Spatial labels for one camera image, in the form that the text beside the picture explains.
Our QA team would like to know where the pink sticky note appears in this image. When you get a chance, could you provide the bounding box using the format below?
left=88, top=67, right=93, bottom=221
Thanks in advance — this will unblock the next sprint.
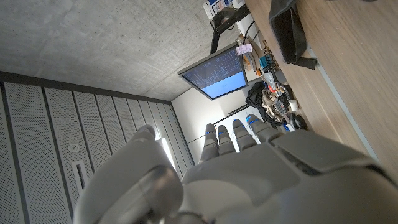
left=235, top=43, right=254, bottom=57

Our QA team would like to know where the pile of dark clothes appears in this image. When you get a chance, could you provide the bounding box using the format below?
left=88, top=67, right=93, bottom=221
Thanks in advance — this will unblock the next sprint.
left=244, top=82, right=292, bottom=127

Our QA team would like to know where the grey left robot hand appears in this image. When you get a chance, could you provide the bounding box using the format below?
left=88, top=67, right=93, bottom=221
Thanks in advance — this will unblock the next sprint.
left=73, top=113, right=398, bottom=224

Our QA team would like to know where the computer monitor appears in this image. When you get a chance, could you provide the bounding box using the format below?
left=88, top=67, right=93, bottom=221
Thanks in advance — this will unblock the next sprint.
left=177, top=42, right=249, bottom=101

